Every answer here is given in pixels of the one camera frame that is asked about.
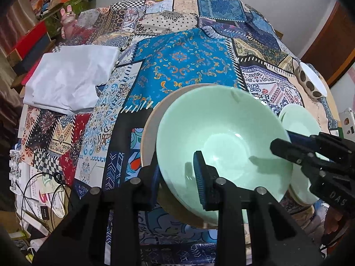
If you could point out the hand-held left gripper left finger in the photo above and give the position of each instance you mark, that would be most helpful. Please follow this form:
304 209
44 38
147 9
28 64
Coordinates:
156 183

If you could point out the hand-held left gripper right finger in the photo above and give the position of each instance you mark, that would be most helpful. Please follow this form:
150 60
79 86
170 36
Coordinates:
198 177

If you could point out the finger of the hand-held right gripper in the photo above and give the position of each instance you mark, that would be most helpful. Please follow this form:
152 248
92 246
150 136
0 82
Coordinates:
285 148
302 140

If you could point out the green plate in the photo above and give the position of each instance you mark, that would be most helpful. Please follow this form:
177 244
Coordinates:
299 122

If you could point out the beige plate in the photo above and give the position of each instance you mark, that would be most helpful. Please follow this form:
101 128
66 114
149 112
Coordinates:
149 138

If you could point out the green bowl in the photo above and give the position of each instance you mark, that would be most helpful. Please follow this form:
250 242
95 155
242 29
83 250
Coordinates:
222 122

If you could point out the person's right hand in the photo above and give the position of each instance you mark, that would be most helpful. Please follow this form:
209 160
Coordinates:
332 221

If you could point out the white printed box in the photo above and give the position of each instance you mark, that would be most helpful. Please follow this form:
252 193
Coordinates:
349 122

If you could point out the white polka dot bowl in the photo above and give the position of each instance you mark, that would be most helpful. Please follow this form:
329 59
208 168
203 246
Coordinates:
313 77

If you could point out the wooden door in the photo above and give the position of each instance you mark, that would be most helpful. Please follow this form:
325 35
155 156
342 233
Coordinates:
338 47

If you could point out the pile of papers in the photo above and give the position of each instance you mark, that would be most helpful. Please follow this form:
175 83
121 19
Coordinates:
41 199

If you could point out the patchwork blanket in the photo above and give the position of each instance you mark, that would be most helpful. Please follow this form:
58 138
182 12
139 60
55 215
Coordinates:
180 58

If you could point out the folded white cloth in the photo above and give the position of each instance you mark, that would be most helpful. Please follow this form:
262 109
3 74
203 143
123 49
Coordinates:
69 77

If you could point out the striped curtain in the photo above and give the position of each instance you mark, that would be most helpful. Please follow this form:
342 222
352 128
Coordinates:
8 88

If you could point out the pink rabbit toy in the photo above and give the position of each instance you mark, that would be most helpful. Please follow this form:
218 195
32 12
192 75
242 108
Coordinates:
68 19

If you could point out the red box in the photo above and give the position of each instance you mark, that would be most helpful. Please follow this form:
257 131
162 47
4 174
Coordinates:
30 37

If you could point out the green patterned box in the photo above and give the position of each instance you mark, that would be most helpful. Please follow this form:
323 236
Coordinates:
80 5

